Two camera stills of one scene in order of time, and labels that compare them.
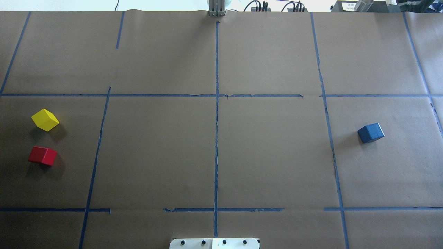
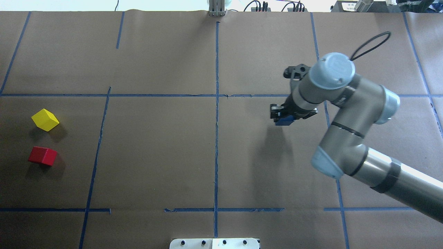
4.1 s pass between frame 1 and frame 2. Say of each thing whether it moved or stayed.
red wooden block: stayed
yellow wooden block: stayed
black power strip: stayed
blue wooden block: moved
